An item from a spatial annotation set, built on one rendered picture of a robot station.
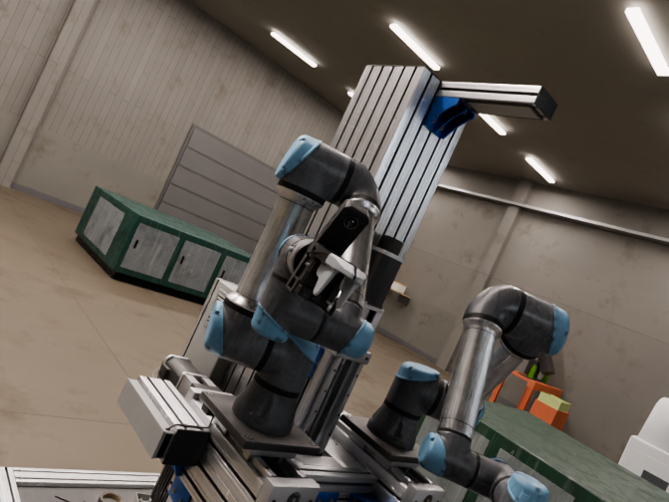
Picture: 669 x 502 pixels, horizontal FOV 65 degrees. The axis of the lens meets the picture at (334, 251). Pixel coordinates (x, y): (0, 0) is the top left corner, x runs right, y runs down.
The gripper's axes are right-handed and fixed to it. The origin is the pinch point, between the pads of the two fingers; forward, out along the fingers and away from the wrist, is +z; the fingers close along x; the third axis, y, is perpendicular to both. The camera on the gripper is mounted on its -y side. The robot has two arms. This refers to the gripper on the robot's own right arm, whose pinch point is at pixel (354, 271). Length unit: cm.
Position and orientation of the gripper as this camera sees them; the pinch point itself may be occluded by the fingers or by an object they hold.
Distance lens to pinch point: 67.4
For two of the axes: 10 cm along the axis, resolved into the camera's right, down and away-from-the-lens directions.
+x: -8.1, -5.2, -2.7
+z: 2.4, 1.1, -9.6
